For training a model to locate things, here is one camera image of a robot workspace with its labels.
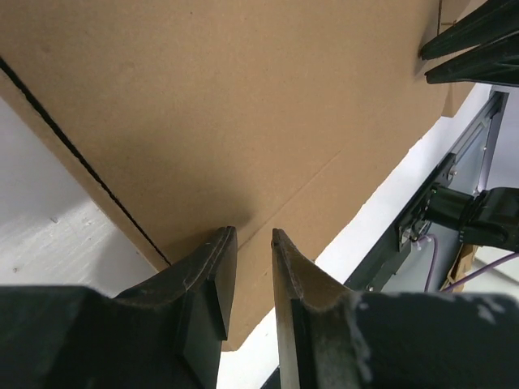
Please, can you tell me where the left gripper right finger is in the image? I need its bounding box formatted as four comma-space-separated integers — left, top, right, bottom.
272, 229, 518, 388

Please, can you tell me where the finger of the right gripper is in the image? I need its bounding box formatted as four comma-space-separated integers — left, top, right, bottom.
425, 38, 518, 86
419, 0, 518, 60

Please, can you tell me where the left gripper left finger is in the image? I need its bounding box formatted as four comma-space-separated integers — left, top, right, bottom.
1, 227, 238, 388

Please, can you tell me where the large cardboard box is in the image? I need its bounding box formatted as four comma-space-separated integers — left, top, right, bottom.
1, 1, 470, 351

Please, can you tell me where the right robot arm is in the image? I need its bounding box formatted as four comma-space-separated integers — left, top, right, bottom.
420, 0, 518, 251

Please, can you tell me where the aluminium table frame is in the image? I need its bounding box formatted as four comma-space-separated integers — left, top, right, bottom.
447, 91, 508, 196

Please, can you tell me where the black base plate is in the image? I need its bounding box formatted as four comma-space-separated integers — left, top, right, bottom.
344, 152, 459, 293

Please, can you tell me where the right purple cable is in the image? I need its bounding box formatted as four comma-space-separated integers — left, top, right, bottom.
421, 233, 519, 293

